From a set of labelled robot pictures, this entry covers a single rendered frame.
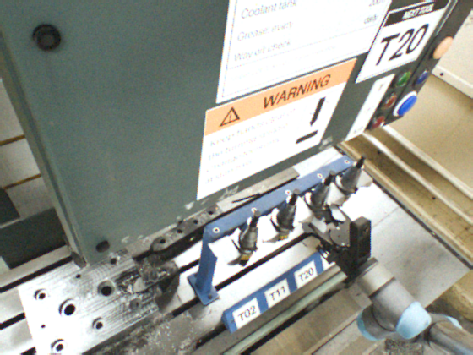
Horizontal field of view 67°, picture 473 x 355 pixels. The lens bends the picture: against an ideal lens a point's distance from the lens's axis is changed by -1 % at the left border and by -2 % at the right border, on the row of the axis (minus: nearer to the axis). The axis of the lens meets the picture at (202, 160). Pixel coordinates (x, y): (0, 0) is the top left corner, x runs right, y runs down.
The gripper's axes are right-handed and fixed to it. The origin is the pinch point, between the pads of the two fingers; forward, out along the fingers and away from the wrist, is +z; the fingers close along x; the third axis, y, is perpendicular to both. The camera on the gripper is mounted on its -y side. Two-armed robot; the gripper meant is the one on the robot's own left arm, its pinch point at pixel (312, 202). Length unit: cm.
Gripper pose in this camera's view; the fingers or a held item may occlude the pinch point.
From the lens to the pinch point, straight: 96.1
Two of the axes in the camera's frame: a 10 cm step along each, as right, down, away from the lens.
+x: 8.4, -3.5, 4.0
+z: -5.3, -6.8, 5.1
